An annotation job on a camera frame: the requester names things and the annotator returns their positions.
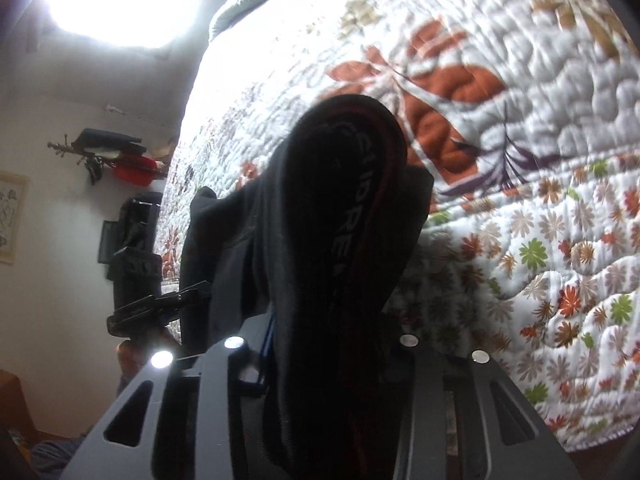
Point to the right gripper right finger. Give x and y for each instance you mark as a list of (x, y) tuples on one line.
[(499, 433)]

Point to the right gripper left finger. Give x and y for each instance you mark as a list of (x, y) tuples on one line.
[(196, 418)]

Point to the black pants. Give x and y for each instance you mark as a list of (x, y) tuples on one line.
[(319, 240)]

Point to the left hand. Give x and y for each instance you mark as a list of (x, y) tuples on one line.
[(132, 355)]

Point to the floral quilted bedspread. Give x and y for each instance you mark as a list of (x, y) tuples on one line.
[(526, 112)]

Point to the wall coat rack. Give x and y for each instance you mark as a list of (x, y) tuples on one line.
[(123, 155)]

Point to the framed wall picture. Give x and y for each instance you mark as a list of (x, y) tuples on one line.
[(13, 190)]

